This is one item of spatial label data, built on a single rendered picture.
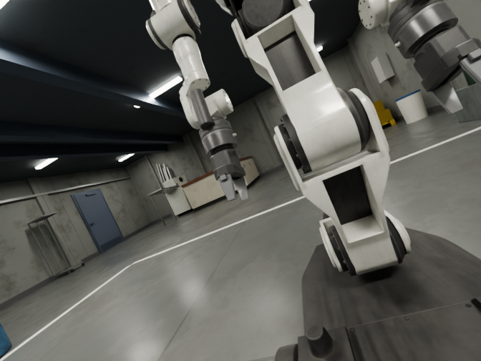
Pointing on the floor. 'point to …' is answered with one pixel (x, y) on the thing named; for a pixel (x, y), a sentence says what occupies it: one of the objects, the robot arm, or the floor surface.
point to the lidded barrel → (412, 107)
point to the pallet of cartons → (384, 114)
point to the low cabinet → (199, 195)
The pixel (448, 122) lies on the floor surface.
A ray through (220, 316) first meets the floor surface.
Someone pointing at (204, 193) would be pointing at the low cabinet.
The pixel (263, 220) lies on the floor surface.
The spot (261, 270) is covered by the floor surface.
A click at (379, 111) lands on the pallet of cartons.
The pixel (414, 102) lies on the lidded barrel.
